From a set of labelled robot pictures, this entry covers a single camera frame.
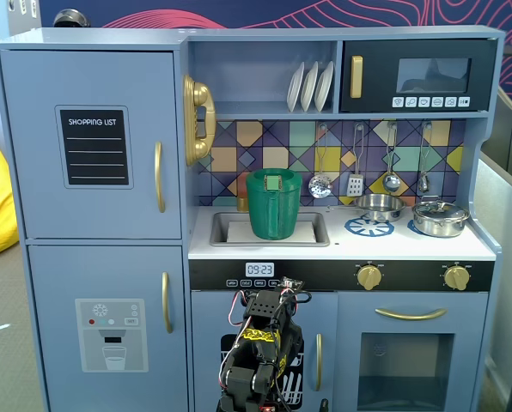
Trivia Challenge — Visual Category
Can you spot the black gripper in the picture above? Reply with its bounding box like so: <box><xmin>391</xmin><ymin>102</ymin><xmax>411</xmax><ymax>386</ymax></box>
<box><xmin>277</xmin><ymin>276</ymin><xmax>312</xmax><ymax>306</ymax></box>

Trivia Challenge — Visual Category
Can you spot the gold shopping list door handle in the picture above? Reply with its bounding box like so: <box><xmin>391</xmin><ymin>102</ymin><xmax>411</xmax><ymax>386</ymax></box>
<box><xmin>154</xmin><ymin>141</ymin><xmax>167</xmax><ymax>215</ymax></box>

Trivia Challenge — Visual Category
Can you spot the blue shopping list door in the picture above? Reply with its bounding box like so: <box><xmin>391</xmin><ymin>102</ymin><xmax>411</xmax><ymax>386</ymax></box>
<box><xmin>0</xmin><ymin>49</ymin><xmax>183</xmax><ymax>240</ymax></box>

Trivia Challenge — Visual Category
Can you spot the blue oven door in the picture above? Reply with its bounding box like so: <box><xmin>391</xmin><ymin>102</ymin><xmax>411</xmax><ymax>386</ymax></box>
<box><xmin>336</xmin><ymin>291</ymin><xmax>490</xmax><ymax>412</ymax></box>

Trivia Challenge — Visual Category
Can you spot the blue dishwasher door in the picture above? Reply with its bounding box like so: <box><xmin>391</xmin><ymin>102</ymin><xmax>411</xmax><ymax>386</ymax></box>
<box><xmin>190</xmin><ymin>290</ymin><xmax>339</xmax><ymax>412</ymax></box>

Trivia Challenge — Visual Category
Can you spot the blue water dispenser door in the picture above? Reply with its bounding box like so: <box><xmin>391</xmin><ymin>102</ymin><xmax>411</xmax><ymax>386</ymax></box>
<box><xmin>27</xmin><ymin>245</ymin><xmax>185</xmax><ymax>412</ymax></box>

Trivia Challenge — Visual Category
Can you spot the green plastic bucket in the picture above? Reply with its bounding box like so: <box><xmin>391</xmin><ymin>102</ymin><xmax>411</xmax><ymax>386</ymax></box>
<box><xmin>245</xmin><ymin>168</ymin><xmax>303</xmax><ymax>240</ymax></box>

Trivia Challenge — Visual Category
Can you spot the gold stove knob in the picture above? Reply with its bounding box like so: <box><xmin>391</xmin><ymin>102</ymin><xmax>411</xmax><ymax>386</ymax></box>
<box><xmin>357</xmin><ymin>264</ymin><xmax>384</xmax><ymax>292</ymax></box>
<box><xmin>443</xmin><ymin>264</ymin><xmax>471</xmax><ymax>292</ymax></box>

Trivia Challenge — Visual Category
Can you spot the grey toy sink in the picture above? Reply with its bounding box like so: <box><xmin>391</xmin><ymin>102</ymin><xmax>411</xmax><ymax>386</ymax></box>
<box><xmin>209</xmin><ymin>210</ymin><xmax>331</xmax><ymax>248</ymax></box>

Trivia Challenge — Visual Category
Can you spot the gold toy faucet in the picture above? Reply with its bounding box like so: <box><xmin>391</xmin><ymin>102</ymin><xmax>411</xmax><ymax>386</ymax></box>
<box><xmin>236</xmin><ymin>171</ymin><xmax>251</xmax><ymax>212</ymax></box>

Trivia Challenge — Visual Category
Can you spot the steel skimmer spoon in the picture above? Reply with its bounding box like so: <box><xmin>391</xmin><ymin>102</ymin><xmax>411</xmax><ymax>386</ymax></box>
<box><xmin>308</xmin><ymin>124</ymin><xmax>333</xmax><ymax>199</ymax></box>

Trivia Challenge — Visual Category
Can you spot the steel pan without lid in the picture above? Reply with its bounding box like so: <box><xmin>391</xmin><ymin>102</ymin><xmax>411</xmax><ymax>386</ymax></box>
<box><xmin>353</xmin><ymin>193</ymin><xmax>407</xmax><ymax>223</ymax></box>

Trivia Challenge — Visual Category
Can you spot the steel slotted spatula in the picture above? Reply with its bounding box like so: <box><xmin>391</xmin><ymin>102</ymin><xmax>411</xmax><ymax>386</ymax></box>
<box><xmin>346</xmin><ymin>123</ymin><xmax>365</xmax><ymax>197</ymax></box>

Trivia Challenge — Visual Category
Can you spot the steel ladle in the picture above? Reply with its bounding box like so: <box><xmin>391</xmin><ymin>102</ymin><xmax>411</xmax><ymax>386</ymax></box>
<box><xmin>382</xmin><ymin>122</ymin><xmax>401</xmax><ymax>194</ymax></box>

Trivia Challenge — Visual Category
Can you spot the steel pot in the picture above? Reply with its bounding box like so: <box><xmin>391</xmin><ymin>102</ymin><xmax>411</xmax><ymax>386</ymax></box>
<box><xmin>411</xmin><ymin>209</ymin><xmax>471</xmax><ymax>238</ymax></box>

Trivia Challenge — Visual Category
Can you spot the steel pot lid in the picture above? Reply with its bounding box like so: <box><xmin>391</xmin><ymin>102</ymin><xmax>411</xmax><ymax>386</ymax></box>
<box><xmin>412</xmin><ymin>196</ymin><xmax>468</xmax><ymax>221</ymax></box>

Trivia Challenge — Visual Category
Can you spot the steel whisk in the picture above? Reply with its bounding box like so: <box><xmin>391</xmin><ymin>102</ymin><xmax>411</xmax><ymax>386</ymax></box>
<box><xmin>418</xmin><ymin>122</ymin><xmax>434</xmax><ymax>193</ymax></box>

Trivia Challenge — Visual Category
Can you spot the white toy plate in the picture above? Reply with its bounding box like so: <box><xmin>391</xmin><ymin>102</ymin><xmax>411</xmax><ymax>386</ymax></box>
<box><xmin>286</xmin><ymin>61</ymin><xmax>306</xmax><ymax>113</ymax></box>
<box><xmin>301</xmin><ymin>61</ymin><xmax>320</xmax><ymax>113</ymax></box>
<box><xmin>314</xmin><ymin>60</ymin><xmax>335</xmax><ymax>113</ymax></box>

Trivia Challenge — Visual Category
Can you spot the gold toy telephone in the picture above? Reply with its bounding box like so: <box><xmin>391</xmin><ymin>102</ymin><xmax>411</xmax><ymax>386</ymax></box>
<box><xmin>182</xmin><ymin>75</ymin><xmax>217</xmax><ymax>167</ymax></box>

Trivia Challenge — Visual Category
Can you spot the light grey desk divider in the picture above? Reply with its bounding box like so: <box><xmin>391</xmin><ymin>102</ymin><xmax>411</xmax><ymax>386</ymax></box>
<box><xmin>470</xmin><ymin>154</ymin><xmax>512</xmax><ymax>412</ymax></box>

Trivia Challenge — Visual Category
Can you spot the black toy microwave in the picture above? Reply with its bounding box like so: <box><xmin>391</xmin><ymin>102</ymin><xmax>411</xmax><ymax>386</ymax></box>
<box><xmin>339</xmin><ymin>39</ymin><xmax>497</xmax><ymax>113</ymax></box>

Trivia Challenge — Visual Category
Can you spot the black panel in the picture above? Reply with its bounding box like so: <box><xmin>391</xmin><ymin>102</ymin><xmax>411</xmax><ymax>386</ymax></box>
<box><xmin>481</xmin><ymin>85</ymin><xmax>512</xmax><ymax>181</ymax></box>

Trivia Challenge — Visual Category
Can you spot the blue toy kitchen body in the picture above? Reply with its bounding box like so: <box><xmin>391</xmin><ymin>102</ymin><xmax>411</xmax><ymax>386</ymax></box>
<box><xmin>0</xmin><ymin>25</ymin><xmax>507</xmax><ymax>412</ymax></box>

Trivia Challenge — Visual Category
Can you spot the black dome object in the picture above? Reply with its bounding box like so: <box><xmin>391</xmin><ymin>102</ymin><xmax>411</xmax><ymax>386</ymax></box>
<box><xmin>52</xmin><ymin>9</ymin><xmax>88</xmax><ymax>28</ymax></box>

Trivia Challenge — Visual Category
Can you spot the gold dishwasher door handle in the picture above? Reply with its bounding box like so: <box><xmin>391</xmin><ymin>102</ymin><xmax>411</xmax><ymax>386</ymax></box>
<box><xmin>314</xmin><ymin>333</ymin><xmax>324</xmax><ymax>392</ymax></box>

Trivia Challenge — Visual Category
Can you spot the gold oven door handle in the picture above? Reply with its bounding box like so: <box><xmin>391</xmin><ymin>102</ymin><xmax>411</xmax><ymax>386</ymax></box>
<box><xmin>375</xmin><ymin>306</ymin><xmax>448</xmax><ymax>322</ymax></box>

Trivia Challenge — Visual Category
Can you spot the gold dispenser door handle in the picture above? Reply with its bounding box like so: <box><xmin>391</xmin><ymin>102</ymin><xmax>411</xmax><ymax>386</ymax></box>
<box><xmin>161</xmin><ymin>271</ymin><xmax>174</xmax><ymax>335</ymax></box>

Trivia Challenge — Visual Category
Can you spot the gold microwave handle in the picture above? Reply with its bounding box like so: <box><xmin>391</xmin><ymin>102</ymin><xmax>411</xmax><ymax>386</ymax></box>
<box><xmin>350</xmin><ymin>55</ymin><xmax>364</xmax><ymax>100</ymax></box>

